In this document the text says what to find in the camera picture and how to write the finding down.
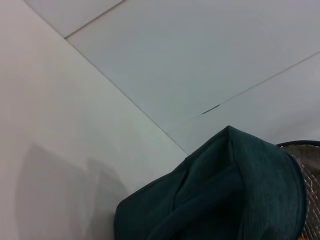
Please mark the teal insulated lunch bag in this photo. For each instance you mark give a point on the teal insulated lunch bag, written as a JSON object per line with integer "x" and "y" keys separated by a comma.
{"x": 220, "y": 187}

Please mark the white table with rounded corner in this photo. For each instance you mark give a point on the white table with rounded corner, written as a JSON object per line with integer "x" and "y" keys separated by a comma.
{"x": 50, "y": 125}

